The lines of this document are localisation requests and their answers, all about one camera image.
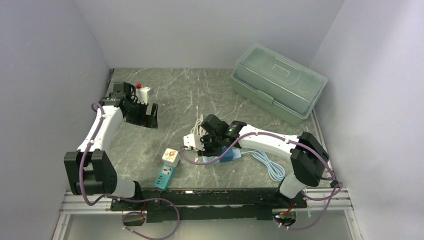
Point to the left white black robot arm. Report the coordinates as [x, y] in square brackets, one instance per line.
[89, 169]

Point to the white cube socket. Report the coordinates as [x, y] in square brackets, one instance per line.
[171, 157]

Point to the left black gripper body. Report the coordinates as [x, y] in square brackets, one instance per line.
[137, 115]

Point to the light blue power strip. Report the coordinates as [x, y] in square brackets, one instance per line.
[275, 171]

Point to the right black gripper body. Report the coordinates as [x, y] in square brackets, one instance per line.
[212, 146]

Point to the black base frame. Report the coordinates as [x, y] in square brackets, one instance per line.
[172, 212]

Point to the blue cube adapter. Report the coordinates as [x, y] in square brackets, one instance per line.
[227, 155]

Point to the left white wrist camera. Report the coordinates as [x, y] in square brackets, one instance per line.
[145, 95]

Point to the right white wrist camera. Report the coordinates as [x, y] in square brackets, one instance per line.
[193, 141]

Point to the teal power strip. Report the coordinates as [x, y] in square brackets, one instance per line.
[166, 173]

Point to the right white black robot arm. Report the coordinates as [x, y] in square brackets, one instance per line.
[308, 158]

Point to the green plastic toolbox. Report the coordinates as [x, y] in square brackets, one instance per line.
[278, 84]

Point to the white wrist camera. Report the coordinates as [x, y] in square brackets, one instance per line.
[193, 141]
[145, 95]

